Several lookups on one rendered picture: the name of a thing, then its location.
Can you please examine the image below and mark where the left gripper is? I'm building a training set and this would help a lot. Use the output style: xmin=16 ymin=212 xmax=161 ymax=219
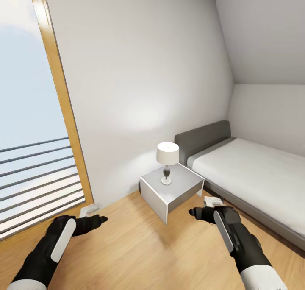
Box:
xmin=81 ymin=215 xmax=108 ymax=234

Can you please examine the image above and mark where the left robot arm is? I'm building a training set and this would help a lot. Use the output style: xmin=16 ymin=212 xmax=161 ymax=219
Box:
xmin=7 ymin=202 xmax=108 ymax=290

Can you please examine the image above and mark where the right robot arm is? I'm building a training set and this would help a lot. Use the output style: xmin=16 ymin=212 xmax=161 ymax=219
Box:
xmin=188 ymin=196 xmax=288 ymax=290

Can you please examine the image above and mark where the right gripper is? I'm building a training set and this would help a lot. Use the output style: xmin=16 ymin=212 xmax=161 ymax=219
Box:
xmin=188 ymin=206 xmax=212 ymax=223

